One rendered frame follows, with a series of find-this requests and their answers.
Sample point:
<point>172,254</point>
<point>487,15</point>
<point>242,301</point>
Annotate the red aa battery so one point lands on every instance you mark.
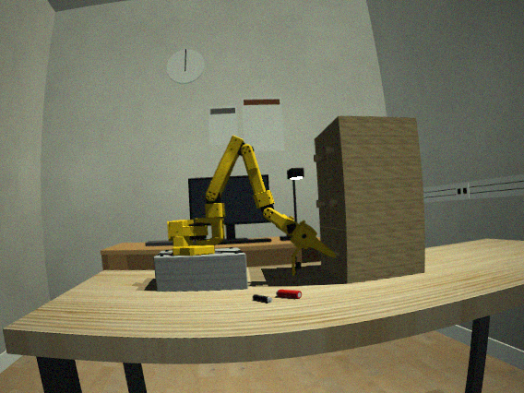
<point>289,294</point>

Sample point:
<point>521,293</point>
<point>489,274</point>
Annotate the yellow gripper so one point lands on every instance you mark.
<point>302,231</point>

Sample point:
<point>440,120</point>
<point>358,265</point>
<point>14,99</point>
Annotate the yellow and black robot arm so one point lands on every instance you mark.
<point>184,232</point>

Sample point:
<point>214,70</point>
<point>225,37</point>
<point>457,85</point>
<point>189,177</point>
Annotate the black aa battery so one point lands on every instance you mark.
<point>262,298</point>

